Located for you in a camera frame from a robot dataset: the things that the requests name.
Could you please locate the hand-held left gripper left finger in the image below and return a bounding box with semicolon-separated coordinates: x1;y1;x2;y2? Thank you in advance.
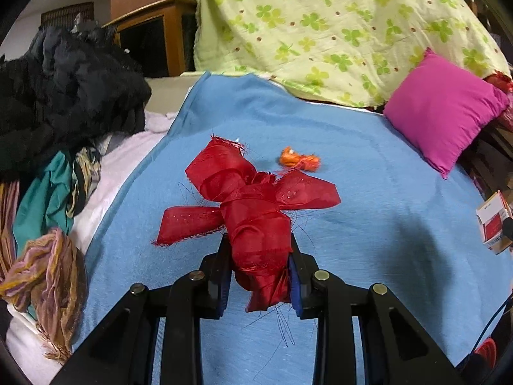
52;235;234;385

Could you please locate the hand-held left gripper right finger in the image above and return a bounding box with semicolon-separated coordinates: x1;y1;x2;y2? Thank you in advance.
286;235;461;385

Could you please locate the red cloth scrap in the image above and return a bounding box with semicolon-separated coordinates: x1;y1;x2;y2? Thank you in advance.
151;135;341;313

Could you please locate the blue blanket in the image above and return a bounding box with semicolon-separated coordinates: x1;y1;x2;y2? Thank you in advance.
72;71;506;385

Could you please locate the orange crumpled wrapper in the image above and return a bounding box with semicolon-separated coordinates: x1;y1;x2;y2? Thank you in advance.
279;147;322;171

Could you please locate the pale pink fleece blanket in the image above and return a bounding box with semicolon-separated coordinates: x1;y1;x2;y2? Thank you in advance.
6;110;173;385

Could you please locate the pink and yellow striped scarf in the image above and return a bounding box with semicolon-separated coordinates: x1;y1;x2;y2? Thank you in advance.
0;228;88;362

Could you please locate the yellow and black patterned scarf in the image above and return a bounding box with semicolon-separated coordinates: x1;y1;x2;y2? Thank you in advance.
66;144;105;219

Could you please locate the teal cloth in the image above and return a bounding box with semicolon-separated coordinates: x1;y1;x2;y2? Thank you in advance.
12;150;77;257

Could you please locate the beige mattress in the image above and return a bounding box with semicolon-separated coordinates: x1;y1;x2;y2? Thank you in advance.
143;70;209;114

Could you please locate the red and white carton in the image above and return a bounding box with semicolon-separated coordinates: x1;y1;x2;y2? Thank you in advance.
475;190;513;255

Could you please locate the brown striped cloth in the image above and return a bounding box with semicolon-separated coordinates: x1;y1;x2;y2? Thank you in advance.
0;180;21;277

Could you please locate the magenta pillow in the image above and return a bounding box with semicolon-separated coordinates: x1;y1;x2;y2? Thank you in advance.
383;48;510;179

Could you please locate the black clothing pile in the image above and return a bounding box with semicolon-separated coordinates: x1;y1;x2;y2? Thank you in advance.
0;26;153;181

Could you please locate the wooden cabinet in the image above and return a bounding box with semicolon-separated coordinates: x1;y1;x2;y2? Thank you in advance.
102;0;198;79

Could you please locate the green clover print quilt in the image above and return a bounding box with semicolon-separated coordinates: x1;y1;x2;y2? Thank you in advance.
190;0;511;108

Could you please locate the blue cable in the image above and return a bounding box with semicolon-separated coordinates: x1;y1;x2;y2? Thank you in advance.
472;288;513;355

